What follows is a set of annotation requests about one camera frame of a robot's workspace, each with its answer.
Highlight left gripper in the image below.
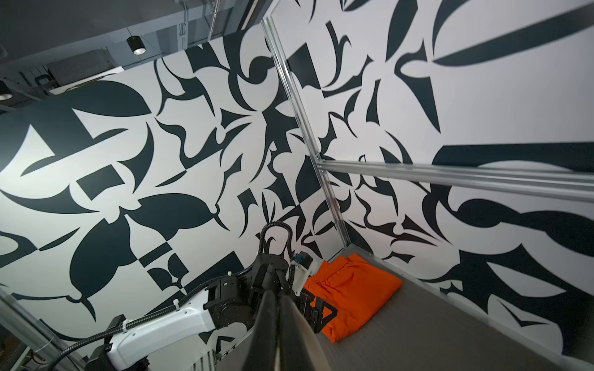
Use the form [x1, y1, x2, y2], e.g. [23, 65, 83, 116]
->
[252, 252, 338, 333]

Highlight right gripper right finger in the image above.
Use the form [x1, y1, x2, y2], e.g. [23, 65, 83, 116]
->
[278, 295, 331, 371]

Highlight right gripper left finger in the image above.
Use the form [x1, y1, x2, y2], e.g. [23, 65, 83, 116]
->
[241, 291, 278, 371]

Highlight orange shorts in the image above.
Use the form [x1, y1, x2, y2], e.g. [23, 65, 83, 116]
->
[305, 254, 403, 343]

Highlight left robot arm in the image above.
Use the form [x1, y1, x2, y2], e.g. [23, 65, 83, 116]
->
[46, 252, 338, 370]

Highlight black ceiling spot lamp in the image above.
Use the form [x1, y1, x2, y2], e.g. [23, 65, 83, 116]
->
[126, 36, 146, 56]

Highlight aluminium frame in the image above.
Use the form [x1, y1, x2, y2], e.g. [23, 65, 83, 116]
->
[1, 29, 593, 359]

